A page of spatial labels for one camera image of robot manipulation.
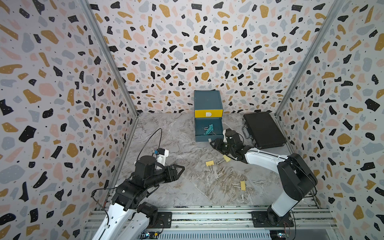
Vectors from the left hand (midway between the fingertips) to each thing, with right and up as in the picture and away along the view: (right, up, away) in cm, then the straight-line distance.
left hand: (182, 169), depth 68 cm
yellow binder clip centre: (+14, -3, +25) cm, 29 cm away
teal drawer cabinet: (+13, +38, +32) cm, 51 cm away
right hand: (+15, +9, +22) cm, 28 cm away
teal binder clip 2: (+12, +19, +34) cm, 41 cm away
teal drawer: (+8, +14, +25) cm, 30 cm away
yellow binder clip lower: (+33, -14, +17) cm, 39 cm away
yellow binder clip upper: (+24, 0, +25) cm, 35 cm away
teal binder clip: (+14, +18, +31) cm, 39 cm away
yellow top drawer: (+13, +28, +29) cm, 43 cm away
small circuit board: (-16, -32, +2) cm, 35 cm away
